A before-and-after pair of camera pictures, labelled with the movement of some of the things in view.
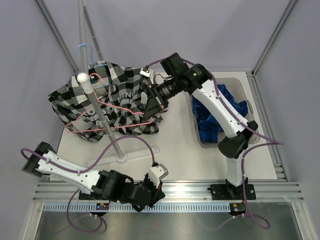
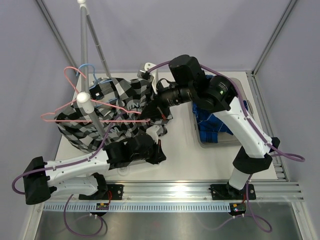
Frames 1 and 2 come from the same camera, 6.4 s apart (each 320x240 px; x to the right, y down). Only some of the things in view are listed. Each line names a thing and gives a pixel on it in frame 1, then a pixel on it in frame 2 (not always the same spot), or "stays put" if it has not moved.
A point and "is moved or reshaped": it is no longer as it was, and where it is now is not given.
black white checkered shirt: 104,97 is moved or reshaped
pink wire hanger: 109,107 -> 103,120
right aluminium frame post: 280,171 stays put
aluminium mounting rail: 176,191 stays put
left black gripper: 157,194 -> 158,155
